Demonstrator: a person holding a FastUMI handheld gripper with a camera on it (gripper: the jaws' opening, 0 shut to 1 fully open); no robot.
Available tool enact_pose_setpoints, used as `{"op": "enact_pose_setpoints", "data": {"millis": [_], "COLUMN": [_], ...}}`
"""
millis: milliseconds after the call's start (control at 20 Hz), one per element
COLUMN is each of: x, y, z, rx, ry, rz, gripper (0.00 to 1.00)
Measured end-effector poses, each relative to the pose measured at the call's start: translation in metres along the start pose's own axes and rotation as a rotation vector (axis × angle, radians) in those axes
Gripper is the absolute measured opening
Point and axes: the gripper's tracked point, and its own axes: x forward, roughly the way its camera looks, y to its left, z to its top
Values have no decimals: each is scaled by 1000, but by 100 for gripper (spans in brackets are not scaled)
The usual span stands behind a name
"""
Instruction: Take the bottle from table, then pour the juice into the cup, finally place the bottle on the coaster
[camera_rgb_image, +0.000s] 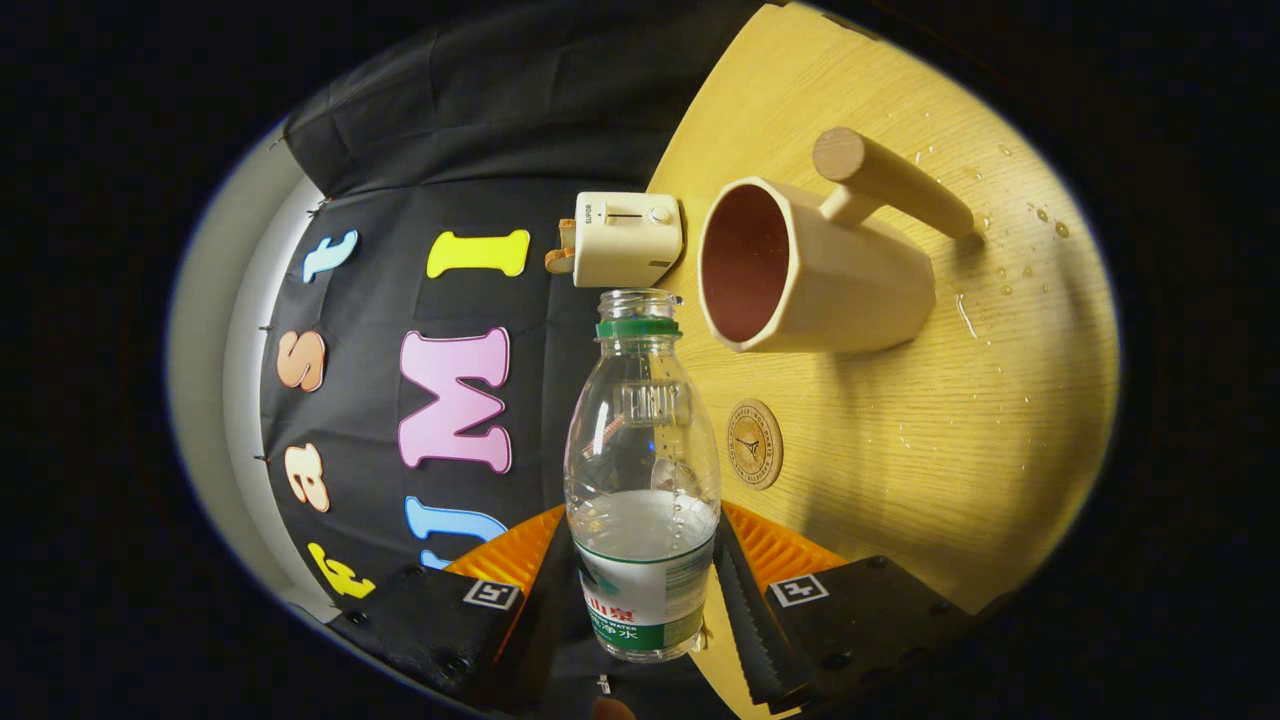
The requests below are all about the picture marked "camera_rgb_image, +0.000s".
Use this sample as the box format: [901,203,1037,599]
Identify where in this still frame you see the wooden table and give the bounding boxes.
[645,0,1121,720]

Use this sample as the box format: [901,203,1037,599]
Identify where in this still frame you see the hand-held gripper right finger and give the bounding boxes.
[712,500,986,716]

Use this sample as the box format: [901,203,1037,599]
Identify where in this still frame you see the clear plastic juice bottle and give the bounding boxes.
[563,288,723,664]

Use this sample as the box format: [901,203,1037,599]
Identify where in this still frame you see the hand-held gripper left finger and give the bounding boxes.
[325,505,583,716]

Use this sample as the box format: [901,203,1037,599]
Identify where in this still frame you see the round wooden coaster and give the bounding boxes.
[727,399,785,491]

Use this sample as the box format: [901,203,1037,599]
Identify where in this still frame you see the black backdrop cloth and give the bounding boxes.
[258,0,761,601]

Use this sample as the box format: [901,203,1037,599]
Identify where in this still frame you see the beige cup with wooden handle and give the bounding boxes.
[697,127,976,354]

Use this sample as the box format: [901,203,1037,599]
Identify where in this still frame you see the white toaster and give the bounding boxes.
[572,191,684,289]

